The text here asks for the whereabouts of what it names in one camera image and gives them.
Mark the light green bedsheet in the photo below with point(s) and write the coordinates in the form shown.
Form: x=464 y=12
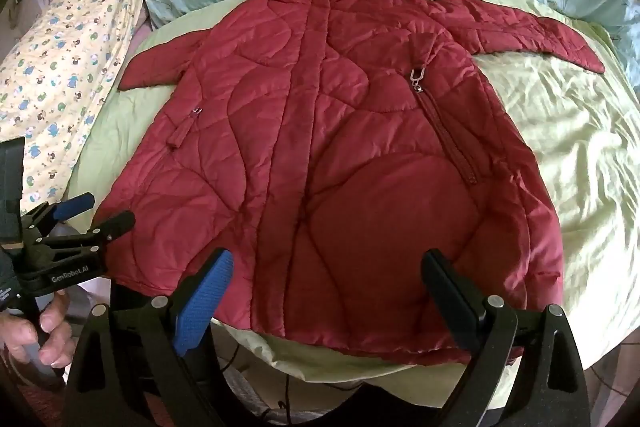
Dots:
x=565 y=132

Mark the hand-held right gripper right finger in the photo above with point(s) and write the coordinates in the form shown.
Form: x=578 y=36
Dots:
x=450 y=302

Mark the red quilted jacket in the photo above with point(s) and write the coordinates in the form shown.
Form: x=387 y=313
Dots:
x=350 y=132

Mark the pink bedsheet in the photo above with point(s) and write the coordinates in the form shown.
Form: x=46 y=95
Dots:
x=139 y=37

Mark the yellow patterned pillow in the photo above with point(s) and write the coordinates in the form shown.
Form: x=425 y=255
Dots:
x=65 y=57

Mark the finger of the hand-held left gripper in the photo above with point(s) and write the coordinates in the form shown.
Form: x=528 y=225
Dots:
x=107 y=227
x=75 y=204

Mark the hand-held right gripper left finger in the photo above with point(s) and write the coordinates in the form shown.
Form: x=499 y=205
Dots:
x=205 y=302

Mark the person's left hand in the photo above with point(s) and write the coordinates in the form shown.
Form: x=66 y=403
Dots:
x=55 y=332

